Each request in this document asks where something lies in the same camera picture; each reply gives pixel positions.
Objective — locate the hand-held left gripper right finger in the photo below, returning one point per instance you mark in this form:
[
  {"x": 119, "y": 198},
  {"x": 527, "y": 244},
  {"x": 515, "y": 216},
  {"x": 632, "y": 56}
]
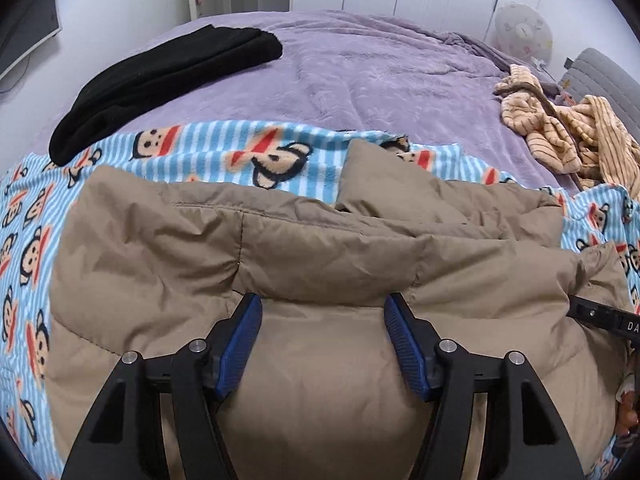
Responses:
[{"x": 407, "y": 350}]

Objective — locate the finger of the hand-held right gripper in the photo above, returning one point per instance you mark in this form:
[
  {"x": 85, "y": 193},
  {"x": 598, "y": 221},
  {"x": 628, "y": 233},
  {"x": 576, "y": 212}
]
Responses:
[{"x": 595, "y": 315}]

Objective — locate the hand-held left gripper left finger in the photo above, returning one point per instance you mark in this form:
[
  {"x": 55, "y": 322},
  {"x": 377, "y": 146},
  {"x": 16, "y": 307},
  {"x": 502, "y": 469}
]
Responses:
[{"x": 240, "y": 345}]

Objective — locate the beige puffer jacket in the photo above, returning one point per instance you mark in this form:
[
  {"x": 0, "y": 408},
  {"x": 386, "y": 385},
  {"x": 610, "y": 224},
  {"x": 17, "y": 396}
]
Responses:
[{"x": 325, "y": 270}]

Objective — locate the person's right hand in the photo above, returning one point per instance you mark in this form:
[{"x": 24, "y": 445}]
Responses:
[{"x": 627, "y": 412}]

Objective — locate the beige striped fleece garment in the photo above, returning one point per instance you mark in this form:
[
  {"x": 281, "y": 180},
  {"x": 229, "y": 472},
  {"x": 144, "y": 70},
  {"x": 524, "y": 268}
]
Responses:
[{"x": 565, "y": 125}]

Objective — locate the blue striped monkey print blanket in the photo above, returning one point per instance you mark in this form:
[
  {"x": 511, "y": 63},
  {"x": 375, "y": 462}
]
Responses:
[{"x": 200, "y": 150}]

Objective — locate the grey quilted headboard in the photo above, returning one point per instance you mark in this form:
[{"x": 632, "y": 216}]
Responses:
[{"x": 600, "y": 72}]

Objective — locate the purple bed cover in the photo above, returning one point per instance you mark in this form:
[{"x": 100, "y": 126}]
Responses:
[{"x": 375, "y": 70}]

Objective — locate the folded black pants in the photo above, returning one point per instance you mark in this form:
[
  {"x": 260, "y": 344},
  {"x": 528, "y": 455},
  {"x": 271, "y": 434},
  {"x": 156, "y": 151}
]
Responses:
[{"x": 165, "y": 70}]

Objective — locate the white patterned fan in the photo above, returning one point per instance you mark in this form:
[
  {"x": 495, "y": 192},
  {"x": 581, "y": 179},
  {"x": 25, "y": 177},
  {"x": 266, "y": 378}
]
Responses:
[{"x": 522, "y": 30}]

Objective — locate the white framed wall monitor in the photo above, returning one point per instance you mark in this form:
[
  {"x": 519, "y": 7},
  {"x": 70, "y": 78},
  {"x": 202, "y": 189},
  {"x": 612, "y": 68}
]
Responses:
[{"x": 30, "y": 25}]

